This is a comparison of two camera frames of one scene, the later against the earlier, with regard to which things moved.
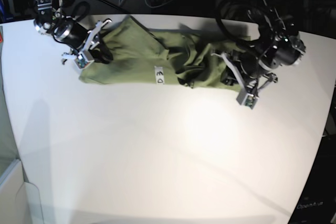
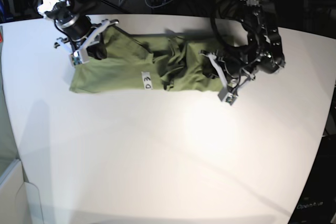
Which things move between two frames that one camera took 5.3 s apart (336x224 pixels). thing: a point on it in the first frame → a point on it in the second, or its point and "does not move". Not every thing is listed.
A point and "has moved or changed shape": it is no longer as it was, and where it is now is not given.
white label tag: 159,78 → 146,79
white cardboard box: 20,201 does not move
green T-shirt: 142,55 has moved or changed shape
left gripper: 251,84 → 209,70
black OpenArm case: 316,203 does not move
